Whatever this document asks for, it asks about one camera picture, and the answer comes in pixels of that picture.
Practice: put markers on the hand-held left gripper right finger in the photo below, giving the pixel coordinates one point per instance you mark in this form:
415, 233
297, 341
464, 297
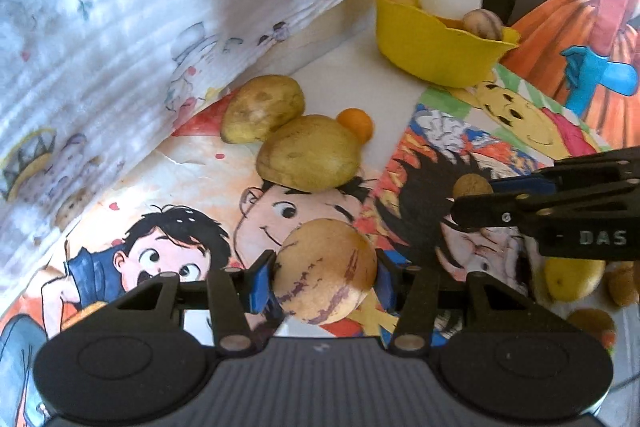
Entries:
386, 287

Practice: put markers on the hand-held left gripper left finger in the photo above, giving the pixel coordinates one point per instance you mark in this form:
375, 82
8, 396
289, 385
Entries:
259, 289

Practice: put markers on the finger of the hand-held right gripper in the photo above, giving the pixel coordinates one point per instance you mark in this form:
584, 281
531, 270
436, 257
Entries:
480, 212
520, 184

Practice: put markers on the small brown round fruit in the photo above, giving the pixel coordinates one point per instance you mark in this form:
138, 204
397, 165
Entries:
470, 184

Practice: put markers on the yellow lemon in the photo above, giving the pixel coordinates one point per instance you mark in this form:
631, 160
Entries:
575, 282

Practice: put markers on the large brown round fruit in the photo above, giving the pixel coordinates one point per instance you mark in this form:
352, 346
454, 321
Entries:
622, 289

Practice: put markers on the striped pepino melon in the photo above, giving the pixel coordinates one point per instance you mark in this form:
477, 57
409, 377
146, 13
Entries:
482, 24
325, 267

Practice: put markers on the brown kiwi with sticker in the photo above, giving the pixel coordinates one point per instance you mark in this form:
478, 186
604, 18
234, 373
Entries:
592, 327

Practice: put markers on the yellow scalloped bowl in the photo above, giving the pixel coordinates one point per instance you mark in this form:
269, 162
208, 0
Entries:
440, 57

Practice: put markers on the small orange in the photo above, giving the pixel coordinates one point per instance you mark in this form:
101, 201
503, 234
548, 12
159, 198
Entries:
357, 122

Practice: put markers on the spiky-haired cartoon drawing sheet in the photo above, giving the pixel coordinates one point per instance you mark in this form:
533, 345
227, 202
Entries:
420, 187

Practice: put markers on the yellow bear drawing sheet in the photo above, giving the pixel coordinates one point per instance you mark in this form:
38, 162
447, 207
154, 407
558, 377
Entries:
510, 107

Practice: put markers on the boy cartoon drawing sheet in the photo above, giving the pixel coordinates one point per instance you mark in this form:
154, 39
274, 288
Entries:
165, 187

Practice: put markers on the white cartoon printed blanket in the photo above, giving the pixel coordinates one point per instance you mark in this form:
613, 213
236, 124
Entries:
100, 32

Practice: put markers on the wall poster orange dress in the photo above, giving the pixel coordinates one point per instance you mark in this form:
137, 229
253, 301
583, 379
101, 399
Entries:
600, 37

